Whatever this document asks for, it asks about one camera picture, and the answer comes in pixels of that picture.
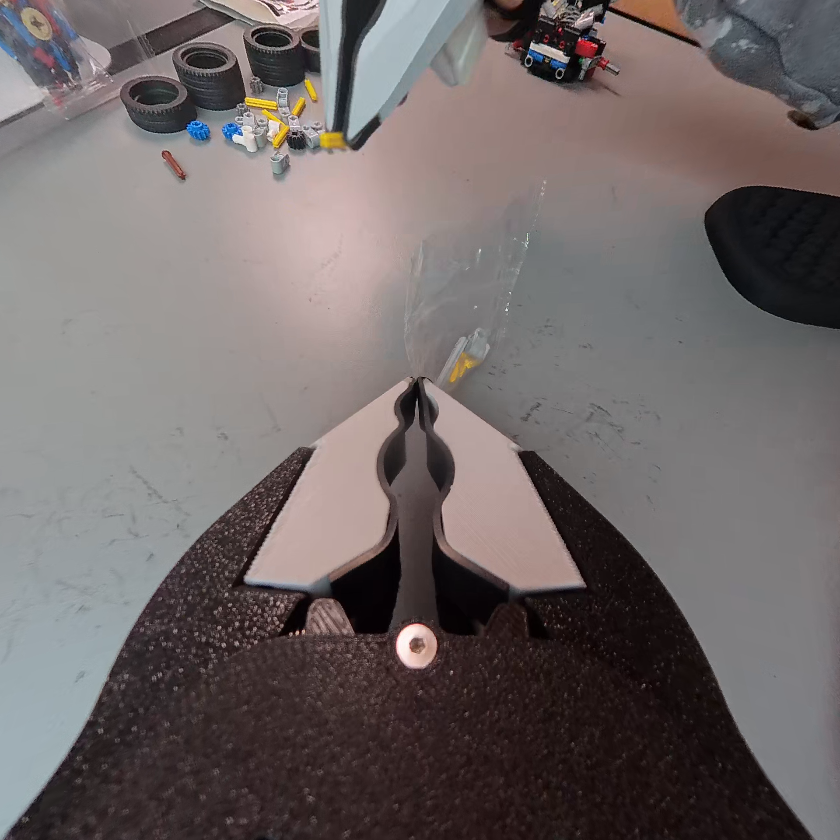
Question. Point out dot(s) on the toy brick vehicle model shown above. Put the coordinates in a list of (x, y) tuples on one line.
[(564, 39)]

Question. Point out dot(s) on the clear plastic bag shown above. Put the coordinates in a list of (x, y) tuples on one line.
[(459, 289)]

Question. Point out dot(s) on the person's right forearm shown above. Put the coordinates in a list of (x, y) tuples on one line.
[(774, 52)]

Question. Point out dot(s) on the grey desk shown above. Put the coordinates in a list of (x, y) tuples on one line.
[(229, 295)]

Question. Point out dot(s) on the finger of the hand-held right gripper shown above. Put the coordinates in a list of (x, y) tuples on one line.
[(331, 65), (413, 39)]

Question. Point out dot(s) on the clear bag of lego parts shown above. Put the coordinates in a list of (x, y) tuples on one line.
[(46, 46)]

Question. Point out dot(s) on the blue toy gear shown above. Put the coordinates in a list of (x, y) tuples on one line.
[(197, 130), (229, 130)]

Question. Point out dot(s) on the black desk divider strip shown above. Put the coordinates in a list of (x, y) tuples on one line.
[(164, 43)]

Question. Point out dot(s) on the yellow toy axle piece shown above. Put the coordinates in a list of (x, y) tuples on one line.
[(333, 140), (464, 366)]

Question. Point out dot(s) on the black rubber toy tire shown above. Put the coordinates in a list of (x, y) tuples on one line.
[(310, 52), (262, 62), (141, 108), (190, 82)]

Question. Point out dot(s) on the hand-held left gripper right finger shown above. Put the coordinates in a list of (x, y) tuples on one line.
[(505, 518)]

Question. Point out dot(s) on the brown toy pin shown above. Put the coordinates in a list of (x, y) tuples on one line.
[(174, 164)]

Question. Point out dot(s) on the printed instruction booklet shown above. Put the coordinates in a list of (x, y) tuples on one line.
[(262, 5)]

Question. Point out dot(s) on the grey toy beam piece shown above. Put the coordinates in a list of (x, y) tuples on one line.
[(478, 340)]

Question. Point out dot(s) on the grey toy connector piece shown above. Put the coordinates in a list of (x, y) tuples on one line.
[(280, 163)]

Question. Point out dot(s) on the pile of small toy parts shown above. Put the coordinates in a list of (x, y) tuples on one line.
[(282, 121)]

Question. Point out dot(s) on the black chair armrest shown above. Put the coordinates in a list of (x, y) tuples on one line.
[(781, 256)]

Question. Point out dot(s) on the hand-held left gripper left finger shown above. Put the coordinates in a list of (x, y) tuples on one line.
[(321, 512)]

